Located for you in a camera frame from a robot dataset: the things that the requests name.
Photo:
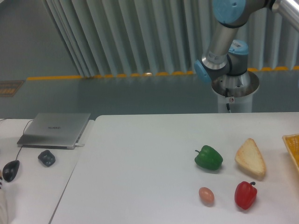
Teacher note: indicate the silver closed laptop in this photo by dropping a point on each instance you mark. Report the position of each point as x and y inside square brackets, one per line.
[54, 130]

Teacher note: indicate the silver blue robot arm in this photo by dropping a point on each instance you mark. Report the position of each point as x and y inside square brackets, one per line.
[219, 59]

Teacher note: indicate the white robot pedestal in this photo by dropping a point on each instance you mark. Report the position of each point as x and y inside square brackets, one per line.
[235, 93]

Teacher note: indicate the red bell pepper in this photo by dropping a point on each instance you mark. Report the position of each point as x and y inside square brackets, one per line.
[245, 194]

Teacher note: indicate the yellow wicker basket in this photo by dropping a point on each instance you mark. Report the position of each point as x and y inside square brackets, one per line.
[292, 145]

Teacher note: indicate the black plastic clip object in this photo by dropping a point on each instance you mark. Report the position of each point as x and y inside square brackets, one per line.
[47, 158]

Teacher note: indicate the brown egg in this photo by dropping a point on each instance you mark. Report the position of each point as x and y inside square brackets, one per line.
[206, 196]

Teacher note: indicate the black computer mouse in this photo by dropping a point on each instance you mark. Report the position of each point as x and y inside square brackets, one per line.
[10, 170]

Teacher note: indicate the toast bread slice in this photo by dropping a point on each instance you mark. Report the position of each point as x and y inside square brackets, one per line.
[250, 159]

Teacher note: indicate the white pleated curtain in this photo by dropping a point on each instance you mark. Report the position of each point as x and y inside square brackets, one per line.
[124, 37]

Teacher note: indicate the green bell pepper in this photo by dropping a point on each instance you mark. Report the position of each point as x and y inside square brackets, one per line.
[208, 158]

